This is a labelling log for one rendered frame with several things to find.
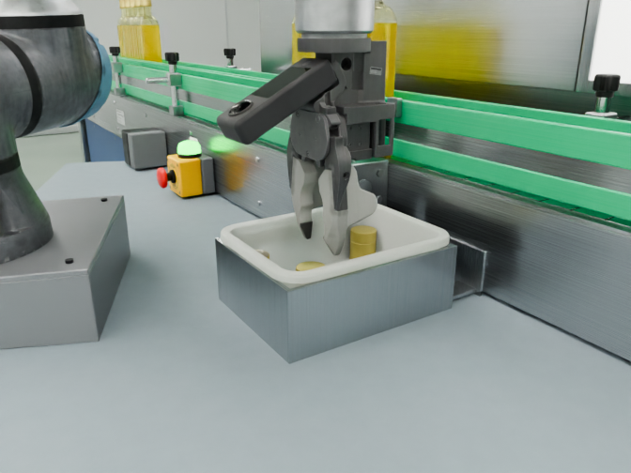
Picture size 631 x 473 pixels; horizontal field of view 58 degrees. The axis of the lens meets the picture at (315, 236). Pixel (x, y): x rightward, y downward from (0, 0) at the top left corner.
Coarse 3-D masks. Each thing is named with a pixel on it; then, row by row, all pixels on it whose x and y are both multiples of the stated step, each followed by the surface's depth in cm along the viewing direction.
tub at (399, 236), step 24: (288, 216) 70; (312, 216) 72; (384, 216) 73; (408, 216) 70; (240, 240) 62; (264, 240) 69; (288, 240) 71; (312, 240) 73; (384, 240) 73; (408, 240) 69; (432, 240) 62; (264, 264) 56; (288, 264) 72; (336, 264) 56; (360, 264) 57
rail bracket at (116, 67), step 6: (114, 48) 155; (114, 54) 156; (114, 60) 156; (114, 66) 156; (120, 66) 157; (114, 72) 157; (120, 78) 159; (120, 84) 159; (114, 90) 160; (120, 90) 159; (120, 96) 159
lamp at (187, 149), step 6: (180, 144) 108; (186, 144) 108; (192, 144) 108; (198, 144) 109; (180, 150) 108; (186, 150) 108; (192, 150) 108; (198, 150) 109; (180, 156) 109; (186, 156) 108; (192, 156) 108; (198, 156) 109
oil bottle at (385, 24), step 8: (376, 8) 83; (384, 8) 84; (376, 16) 83; (384, 16) 84; (392, 16) 85; (376, 24) 83; (384, 24) 84; (392, 24) 85; (376, 32) 84; (384, 32) 85; (392, 32) 85; (392, 40) 86; (392, 48) 86; (392, 56) 87; (392, 64) 87; (392, 72) 88; (392, 80) 88; (392, 88) 89; (392, 96) 89
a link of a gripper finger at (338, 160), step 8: (336, 144) 54; (336, 152) 54; (344, 152) 54; (328, 160) 55; (336, 160) 54; (344, 160) 54; (328, 168) 55; (336, 168) 54; (344, 168) 54; (336, 176) 54; (344, 176) 55; (336, 184) 54; (344, 184) 54; (336, 192) 55; (344, 192) 55; (336, 200) 55; (344, 200) 56; (336, 208) 55; (344, 208) 56
